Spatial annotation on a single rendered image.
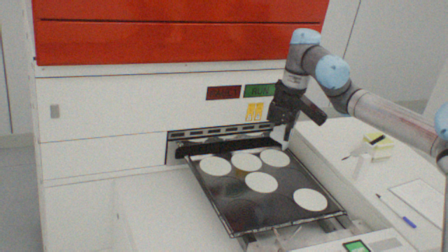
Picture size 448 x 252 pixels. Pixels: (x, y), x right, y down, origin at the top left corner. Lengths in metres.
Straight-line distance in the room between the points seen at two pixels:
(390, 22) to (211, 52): 2.73
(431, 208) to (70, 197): 1.05
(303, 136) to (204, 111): 0.35
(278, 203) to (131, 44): 0.60
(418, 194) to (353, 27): 2.35
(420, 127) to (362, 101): 0.16
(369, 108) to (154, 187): 0.68
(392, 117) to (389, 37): 2.82
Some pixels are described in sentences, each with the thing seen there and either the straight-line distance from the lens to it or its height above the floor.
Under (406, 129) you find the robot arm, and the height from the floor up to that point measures 1.25.
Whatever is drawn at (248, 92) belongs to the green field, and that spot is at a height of 1.10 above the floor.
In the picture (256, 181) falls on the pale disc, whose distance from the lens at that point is 1.36.
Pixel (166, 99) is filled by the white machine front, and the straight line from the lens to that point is 1.33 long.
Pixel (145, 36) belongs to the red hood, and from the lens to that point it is 1.18.
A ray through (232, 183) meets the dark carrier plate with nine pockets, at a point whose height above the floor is 0.90.
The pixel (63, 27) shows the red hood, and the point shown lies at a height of 1.32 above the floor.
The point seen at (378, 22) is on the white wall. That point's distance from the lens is 3.76.
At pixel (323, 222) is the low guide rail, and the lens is 1.38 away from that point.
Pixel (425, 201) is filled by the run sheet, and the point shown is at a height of 0.97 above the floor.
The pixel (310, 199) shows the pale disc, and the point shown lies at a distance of 1.35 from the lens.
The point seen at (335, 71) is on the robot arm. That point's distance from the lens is 1.10.
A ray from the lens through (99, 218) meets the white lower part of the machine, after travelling 1.54.
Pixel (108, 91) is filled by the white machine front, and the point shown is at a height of 1.12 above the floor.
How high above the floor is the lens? 1.70
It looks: 30 degrees down
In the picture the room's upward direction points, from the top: 9 degrees clockwise
